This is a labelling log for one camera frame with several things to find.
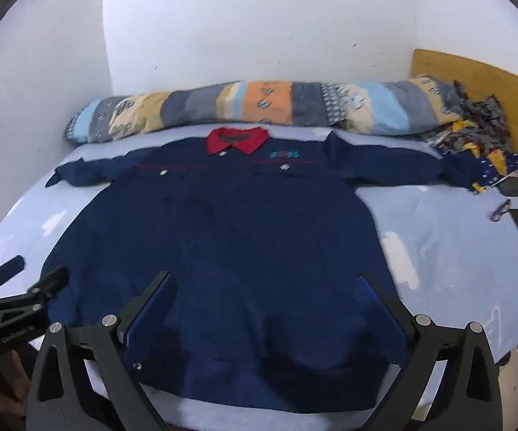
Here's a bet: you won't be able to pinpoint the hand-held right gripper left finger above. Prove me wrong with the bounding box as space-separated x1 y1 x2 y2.
26 270 181 431

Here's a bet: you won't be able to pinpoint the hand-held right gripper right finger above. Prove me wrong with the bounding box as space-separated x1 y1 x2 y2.
353 273 504 431

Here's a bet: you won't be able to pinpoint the navy jacket with red collar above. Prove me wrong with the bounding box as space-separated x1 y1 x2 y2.
45 126 489 414

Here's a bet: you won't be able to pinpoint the light blue cloud bedsheet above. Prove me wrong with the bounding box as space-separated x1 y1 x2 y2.
0 123 518 431

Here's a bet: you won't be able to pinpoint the eyeglasses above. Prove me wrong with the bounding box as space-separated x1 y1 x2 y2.
488 200 514 223

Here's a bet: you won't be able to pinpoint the navy star print cloth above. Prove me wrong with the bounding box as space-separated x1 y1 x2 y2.
468 150 518 195

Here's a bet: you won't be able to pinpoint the grey yellow patterned cloth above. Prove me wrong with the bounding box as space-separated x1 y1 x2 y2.
425 81 513 159

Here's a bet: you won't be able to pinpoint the rolled patchwork quilt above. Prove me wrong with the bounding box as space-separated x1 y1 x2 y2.
65 78 466 144

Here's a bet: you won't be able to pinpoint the wooden headboard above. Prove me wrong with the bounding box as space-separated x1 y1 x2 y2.
409 48 518 212

